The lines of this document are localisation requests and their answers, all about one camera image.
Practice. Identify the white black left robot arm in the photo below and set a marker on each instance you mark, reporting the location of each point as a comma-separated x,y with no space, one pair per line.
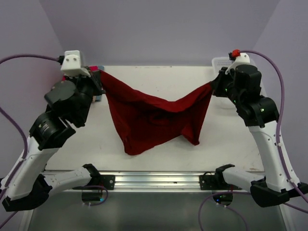
69,101

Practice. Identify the folded pink t shirt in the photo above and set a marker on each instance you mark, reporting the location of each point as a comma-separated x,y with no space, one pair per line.
92,68

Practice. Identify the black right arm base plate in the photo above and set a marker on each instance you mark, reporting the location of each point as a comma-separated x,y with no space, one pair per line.
209,182

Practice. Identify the folded blue t shirt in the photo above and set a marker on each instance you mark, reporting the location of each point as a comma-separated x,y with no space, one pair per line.
101,69

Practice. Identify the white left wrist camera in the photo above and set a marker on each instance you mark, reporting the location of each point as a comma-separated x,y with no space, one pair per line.
73,65

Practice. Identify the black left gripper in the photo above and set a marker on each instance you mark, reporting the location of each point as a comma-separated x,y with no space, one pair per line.
95,81

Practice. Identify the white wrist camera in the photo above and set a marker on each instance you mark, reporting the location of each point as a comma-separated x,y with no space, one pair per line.
238,58
73,65

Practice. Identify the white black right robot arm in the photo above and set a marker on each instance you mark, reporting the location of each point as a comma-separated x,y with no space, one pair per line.
279,183

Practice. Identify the white perforated plastic basket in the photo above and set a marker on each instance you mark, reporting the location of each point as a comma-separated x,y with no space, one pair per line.
218,63

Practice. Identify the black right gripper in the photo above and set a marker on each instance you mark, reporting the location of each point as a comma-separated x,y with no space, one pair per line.
217,83

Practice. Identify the dark red t shirt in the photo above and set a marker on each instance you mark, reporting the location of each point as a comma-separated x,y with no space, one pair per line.
144,121

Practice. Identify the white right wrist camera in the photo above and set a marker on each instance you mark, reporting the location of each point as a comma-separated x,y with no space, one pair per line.
238,58

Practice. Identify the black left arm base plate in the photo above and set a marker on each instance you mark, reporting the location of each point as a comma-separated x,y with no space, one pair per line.
102,182

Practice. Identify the aluminium mounting rail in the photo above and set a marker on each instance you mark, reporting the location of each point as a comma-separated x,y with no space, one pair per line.
126,181

